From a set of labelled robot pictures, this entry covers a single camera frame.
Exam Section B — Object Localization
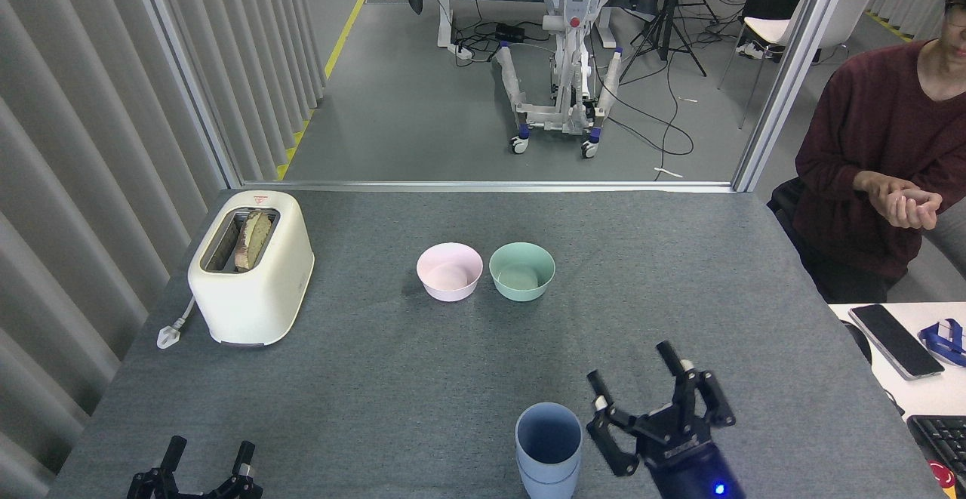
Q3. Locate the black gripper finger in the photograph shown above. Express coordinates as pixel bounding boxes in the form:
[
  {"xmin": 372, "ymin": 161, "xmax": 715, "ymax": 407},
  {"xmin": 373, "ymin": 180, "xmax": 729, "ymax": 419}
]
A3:
[
  {"xmin": 211, "ymin": 440, "xmax": 264, "ymax": 499},
  {"xmin": 126, "ymin": 435, "xmax": 189, "ymax": 499}
]

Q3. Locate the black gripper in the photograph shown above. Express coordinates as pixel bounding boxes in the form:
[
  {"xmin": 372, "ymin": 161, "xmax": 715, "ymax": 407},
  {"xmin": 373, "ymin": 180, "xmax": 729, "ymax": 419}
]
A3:
[{"xmin": 586, "ymin": 340, "xmax": 745, "ymax": 499}]

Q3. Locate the person's right hand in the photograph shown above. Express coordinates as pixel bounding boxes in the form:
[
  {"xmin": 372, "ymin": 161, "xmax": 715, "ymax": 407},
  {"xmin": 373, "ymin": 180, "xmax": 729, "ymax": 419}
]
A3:
[{"xmin": 853, "ymin": 170, "xmax": 918, "ymax": 203}]

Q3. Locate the person's left hand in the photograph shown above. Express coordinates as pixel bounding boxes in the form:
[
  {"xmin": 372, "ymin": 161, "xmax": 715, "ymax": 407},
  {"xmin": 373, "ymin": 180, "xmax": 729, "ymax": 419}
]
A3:
[{"xmin": 884, "ymin": 189, "xmax": 943, "ymax": 230}]

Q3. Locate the cream white toaster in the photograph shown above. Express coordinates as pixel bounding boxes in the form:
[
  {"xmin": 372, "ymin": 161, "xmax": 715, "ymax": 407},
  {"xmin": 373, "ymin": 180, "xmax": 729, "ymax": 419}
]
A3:
[{"xmin": 187, "ymin": 190, "xmax": 315, "ymax": 347}]

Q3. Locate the green bowl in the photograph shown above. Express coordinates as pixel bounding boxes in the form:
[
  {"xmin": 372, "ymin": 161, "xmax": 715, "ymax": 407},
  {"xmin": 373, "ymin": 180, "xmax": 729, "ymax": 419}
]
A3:
[{"xmin": 488, "ymin": 242, "xmax": 556, "ymax": 303}]

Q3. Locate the black computer mouse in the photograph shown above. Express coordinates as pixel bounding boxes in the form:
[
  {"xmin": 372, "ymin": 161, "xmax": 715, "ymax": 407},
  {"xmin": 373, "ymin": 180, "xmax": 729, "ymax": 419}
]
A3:
[{"xmin": 839, "ymin": 320, "xmax": 874, "ymax": 368}]

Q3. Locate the toasted bread slice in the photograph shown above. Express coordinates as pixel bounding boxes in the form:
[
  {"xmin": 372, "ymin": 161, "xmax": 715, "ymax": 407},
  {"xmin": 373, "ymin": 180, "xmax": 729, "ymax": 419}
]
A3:
[{"xmin": 233, "ymin": 210, "xmax": 273, "ymax": 272}]

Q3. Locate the pink bowl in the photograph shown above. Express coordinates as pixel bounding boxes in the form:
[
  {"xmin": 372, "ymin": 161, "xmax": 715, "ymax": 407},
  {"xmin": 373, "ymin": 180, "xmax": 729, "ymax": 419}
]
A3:
[{"xmin": 416, "ymin": 242, "xmax": 484, "ymax": 303}]

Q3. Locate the black smartphone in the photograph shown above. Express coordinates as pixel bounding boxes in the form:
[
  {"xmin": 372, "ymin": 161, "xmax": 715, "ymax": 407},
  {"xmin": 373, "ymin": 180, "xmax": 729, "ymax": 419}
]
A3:
[{"xmin": 848, "ymin": 303, "xmax": 946, "ymax": 381}]

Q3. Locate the white side table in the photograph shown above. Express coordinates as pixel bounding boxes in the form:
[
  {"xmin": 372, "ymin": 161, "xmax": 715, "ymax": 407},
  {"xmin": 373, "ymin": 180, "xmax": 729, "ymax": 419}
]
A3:
[{"xmin": 828, "ymin": 301, "xmax": 966, "ymax": 499}]

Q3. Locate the black keyboard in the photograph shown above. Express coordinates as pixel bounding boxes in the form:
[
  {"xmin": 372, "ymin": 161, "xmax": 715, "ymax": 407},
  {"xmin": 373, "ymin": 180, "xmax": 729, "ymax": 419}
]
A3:
[{"xmin": 906, "ymin": 414, "xmax": 966, "ymax": 485}]

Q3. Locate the red push button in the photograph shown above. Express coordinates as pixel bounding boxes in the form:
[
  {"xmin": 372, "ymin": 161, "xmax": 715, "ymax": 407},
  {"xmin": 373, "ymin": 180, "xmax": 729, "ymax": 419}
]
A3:
[{"xmin": 927, "ymin": 460, "xmax": 958, "ymax": 497}]

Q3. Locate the blue and white tool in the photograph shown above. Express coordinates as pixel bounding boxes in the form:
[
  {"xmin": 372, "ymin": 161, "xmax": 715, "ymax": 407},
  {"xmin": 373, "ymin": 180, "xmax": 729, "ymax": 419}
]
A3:
[{"xmin": 918, "ymin": 319, "xmax": 966, "ymax": 368}]

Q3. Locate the grey chair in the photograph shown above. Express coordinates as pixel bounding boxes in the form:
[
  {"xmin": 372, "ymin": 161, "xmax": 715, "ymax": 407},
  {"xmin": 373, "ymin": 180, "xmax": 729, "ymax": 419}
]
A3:
[{"xmin": 887, "ymin": 197, "xmax": 966, "ymax": 304}]

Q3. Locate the person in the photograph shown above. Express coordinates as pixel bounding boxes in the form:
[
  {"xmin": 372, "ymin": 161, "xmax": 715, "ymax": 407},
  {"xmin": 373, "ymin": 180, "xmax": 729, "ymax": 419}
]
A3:
[{"xmin": 766, "ymin": 0, "xmax": 966, "ymax": 304}]

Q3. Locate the white chair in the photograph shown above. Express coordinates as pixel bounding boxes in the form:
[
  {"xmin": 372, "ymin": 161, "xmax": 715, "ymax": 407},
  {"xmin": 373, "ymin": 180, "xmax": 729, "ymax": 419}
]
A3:
[{"xmin": 717, "ymin": 0, "xmax": 881, "ymax": 130}]

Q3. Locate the black tripod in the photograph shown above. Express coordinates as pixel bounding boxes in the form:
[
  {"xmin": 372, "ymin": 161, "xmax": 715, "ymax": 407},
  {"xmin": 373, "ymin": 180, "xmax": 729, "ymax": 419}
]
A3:
[{"xmin": 619, "ymin": 0, "xmax": 720, "ymax": 82}]

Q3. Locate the white stand on wheels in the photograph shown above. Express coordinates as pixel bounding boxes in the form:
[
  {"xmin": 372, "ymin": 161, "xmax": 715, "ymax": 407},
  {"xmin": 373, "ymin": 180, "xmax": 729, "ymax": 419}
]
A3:
[{"xmin": 494, "ymin": 0, "xmax": 646, "ymax": 160}]

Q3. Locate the white power plug cable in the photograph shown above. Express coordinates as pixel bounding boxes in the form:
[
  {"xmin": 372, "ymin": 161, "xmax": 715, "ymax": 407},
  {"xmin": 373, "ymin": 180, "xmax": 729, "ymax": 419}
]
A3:
[{"xmin": 156, "ymin": 297, "xmax": 198, "ymax": 350}]

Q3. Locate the long black floor cable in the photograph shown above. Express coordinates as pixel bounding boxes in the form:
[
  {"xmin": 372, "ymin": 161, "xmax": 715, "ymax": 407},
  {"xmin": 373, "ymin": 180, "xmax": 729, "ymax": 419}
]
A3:
[{"xmin": 595, "ymin": 27, "xmax": 696, "ymax": 177}]

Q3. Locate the silver frame rail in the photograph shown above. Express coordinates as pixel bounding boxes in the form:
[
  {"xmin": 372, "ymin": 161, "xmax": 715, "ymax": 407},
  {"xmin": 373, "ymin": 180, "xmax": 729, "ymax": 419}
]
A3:
[{"xmin": 240, "ymin": 180, "xmax": 737, "ymax": 195}]

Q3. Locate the silver post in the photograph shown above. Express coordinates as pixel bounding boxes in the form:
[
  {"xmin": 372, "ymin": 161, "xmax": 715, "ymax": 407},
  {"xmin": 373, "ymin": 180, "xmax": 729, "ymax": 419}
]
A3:
[
  {"xmin": 731, "ymin": 0, "xmax": 861, "ymax": 193},
  {"xmin": 125, "ymin": 0, "xmax": 243, "ymax": 189}
]

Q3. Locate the black cable bundle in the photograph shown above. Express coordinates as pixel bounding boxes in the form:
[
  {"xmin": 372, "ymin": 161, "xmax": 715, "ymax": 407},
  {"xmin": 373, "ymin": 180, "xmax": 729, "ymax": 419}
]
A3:
[{"xmin": 451, "ymin": 0, "xmax": 555, "ymax": 66}]

